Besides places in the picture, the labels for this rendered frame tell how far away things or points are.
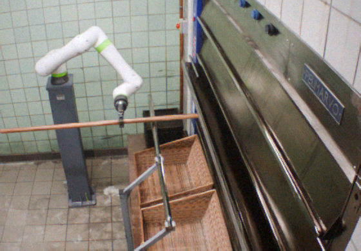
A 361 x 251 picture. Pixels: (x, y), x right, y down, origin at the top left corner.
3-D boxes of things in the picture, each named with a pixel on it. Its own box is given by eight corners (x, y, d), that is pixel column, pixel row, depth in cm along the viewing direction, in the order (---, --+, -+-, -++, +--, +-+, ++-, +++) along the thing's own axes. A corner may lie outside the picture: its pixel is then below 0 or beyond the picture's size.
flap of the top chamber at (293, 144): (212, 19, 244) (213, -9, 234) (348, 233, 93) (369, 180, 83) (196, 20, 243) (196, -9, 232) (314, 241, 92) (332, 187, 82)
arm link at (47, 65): (28, 67, 255) (77, 35, 229) (41, 58, 269) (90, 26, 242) (38, 82, 260) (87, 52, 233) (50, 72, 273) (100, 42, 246)
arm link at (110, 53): (101, 52, 262) (97, 55, 251) (113, 41, 259) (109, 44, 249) (135, 91, 270) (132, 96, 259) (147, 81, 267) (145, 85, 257)
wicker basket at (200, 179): (196, 162, 300) (198, 132, 285) (213, 213, 253) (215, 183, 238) (134, 168, 293) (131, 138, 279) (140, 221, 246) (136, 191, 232)
